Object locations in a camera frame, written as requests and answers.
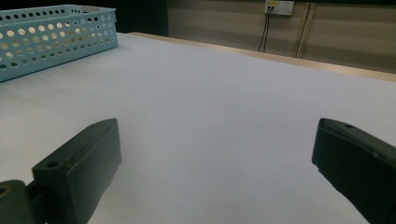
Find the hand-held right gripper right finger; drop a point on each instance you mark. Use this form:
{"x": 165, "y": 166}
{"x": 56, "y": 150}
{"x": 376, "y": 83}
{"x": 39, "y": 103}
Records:
{"x": 358, "y": 165}

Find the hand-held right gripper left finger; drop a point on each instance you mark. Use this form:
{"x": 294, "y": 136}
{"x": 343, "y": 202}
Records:
{"x": 77, "y": 171}

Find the light blue perforated plastic basket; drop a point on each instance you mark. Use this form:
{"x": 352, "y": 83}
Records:
{"x": 46, "y": 46}

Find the white table cover sheet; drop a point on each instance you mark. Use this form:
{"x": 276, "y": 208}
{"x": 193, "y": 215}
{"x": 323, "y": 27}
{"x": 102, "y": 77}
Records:
{"x": 218, "y": 124}

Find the thin vertical wall conduit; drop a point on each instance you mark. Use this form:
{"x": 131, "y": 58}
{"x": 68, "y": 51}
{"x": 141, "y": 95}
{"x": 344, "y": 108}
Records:
{"x": 303, "y": 31}

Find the white wall socket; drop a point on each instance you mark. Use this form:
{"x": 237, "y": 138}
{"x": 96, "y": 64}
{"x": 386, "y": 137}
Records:
{"x": 279, "y": 6}

